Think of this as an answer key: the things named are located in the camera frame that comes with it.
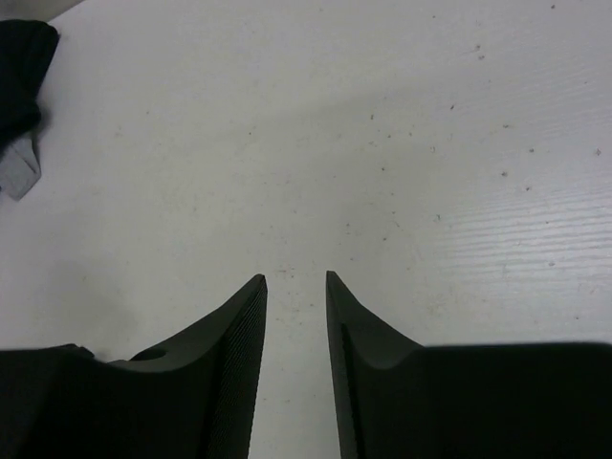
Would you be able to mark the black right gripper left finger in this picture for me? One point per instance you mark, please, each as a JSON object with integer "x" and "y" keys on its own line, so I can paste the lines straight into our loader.
{"x": 189, "y": 396}

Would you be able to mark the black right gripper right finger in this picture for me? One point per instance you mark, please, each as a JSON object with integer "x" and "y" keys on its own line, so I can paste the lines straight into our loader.
{"x": 396, "y": 398}

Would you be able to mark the grey folded tank top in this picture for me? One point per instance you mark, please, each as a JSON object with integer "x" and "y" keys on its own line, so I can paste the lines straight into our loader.
{"x": 20, "y": 168}

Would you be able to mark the black folded tank top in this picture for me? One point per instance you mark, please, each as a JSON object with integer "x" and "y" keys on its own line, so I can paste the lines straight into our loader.
{"x": 27, "y": 50}

